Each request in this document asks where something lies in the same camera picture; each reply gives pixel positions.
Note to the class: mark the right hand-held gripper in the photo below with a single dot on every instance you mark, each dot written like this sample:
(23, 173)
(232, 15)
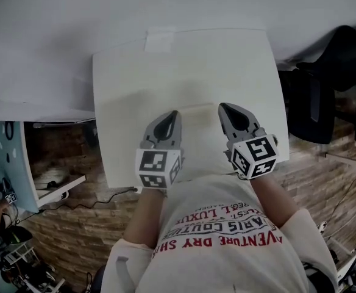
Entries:
(257, 157)

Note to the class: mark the white printed t-shirt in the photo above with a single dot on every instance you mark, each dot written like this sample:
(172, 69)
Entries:
(226, 255)

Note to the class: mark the person's left forearm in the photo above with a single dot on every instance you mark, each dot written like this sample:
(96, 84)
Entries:
(144, 218)

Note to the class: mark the person's right forearm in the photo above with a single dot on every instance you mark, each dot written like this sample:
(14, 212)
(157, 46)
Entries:
(277, 200)

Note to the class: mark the spare hand-held gripper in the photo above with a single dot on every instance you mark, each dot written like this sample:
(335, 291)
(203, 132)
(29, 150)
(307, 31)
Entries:
(11, 197)

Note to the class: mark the light blue partition panel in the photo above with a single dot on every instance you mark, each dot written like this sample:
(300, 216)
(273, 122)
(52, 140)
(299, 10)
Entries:
(1, 163)

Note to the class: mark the black mesh office chair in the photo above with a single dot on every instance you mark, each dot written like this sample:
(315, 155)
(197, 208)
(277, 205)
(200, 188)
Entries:
(318, 102)

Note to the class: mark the white power strip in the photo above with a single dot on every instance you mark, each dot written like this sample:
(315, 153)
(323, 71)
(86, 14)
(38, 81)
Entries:
(322, 226)

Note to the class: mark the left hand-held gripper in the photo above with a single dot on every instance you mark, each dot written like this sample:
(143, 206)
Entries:
(153, 166)

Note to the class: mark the white desk foot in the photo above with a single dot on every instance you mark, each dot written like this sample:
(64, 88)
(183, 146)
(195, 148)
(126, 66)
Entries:
(62, 188)

